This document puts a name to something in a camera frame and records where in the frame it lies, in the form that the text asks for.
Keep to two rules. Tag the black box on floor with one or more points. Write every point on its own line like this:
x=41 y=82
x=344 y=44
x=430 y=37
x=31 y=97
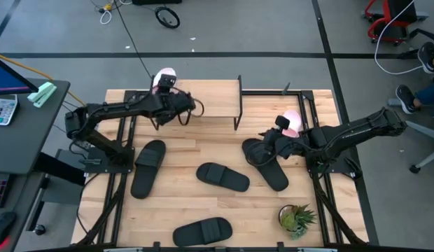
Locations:
x=157 y=1

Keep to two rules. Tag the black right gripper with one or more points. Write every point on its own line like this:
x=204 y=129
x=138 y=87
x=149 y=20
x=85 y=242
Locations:
x=288 y=145

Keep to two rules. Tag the black slide sandal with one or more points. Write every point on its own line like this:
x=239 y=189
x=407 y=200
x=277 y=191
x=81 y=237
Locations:
x=189 y=234
x=273 y=175
x=147 y=175
x=234 y=180

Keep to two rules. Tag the pink and white slide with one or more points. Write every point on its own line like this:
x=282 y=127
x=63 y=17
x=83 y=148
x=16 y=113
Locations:
x=295 y=120
x=168 y=71

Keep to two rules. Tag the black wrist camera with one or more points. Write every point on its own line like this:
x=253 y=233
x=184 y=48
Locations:
x=166 y=82
x=282 y=123

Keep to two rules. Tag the grey desk foot with caster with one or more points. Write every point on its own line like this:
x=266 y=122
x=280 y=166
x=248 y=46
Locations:
x=56 y=196

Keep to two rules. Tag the wooden shelf with black legs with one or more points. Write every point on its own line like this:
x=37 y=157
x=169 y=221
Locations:
x=217 y=98

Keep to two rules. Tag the black aluminium table frame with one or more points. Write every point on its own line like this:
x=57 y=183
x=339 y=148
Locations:
x=269 y=93

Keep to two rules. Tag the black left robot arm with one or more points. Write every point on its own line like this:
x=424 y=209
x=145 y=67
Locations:
x=115 y=106

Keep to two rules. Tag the grey office chair base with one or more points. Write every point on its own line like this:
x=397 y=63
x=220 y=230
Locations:
x=423 y=127

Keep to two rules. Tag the dark grey desk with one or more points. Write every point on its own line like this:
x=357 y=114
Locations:
x=24 y=140

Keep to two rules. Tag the mint green stapler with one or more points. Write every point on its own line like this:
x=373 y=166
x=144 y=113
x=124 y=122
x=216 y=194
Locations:
x=42 y=94

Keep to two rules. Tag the yellow plug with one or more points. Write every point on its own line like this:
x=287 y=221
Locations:
x=107 y=6

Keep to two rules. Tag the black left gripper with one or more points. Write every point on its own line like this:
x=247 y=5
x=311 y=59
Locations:
x=175 y=103

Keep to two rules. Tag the grey calculator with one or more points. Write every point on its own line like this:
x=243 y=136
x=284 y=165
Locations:
x=3 y=110

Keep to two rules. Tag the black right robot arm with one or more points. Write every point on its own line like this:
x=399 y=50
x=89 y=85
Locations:
x=360 y=129

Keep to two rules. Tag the black computer mouse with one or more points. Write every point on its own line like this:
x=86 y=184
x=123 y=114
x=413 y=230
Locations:
x=3 y=225

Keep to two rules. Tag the green succulent in pot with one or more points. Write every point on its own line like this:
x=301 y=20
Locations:
x=294 y=220

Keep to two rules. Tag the red and black chair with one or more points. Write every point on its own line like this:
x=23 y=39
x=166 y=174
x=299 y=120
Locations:
x=399 y=14

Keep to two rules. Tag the black chair base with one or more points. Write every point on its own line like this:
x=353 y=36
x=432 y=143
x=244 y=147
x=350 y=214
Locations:
x=423 y=33

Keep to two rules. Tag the person's dark sneaker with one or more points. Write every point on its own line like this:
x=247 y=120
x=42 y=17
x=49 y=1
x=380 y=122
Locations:
x=427 y=56
x=406 y=98

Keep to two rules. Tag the person's leg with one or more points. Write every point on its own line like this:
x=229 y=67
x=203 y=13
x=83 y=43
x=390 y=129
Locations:
x=430 y=94

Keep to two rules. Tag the silver bracket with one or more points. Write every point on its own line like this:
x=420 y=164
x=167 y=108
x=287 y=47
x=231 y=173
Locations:
x=122 y=250
x=316 y=250

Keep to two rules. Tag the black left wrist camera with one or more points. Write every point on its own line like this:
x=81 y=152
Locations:
x=166 y=82

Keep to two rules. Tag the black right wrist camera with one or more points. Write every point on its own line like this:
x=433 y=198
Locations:
x=282 y=123

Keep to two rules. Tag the computer monitor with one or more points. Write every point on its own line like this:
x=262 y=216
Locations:
x=7 y=82

